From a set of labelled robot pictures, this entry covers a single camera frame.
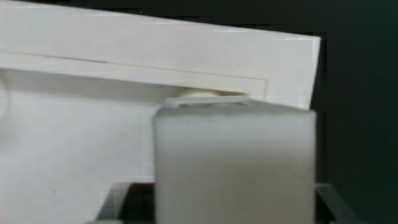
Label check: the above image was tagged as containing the white table leg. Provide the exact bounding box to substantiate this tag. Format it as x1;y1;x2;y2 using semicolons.
152;96;316;224

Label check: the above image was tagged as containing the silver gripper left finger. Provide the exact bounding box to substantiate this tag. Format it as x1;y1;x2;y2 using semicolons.
85;183;156;224

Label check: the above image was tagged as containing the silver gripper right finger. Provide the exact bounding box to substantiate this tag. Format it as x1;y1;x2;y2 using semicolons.
314;183;359;224

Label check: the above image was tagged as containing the white square table top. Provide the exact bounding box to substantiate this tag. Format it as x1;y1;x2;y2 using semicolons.
0;49;271;224

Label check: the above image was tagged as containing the white right fence bar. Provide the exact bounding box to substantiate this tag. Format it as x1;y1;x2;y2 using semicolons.
0;0;319;108

